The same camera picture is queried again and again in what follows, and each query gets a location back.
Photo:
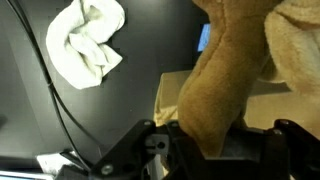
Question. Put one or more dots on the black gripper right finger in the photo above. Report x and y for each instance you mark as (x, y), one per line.
(286, 151)

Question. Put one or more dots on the large cardboard box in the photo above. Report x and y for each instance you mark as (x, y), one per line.
(206, 111)

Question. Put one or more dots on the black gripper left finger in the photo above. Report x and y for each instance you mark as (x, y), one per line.
(129, 157)

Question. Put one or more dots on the blue sponge cloth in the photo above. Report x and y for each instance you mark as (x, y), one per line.
(204, 37)

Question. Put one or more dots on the white terry towel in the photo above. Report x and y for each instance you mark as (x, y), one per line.
(76, 41)

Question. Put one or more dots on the brown plush toy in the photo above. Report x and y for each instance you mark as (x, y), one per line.
(271, 40)

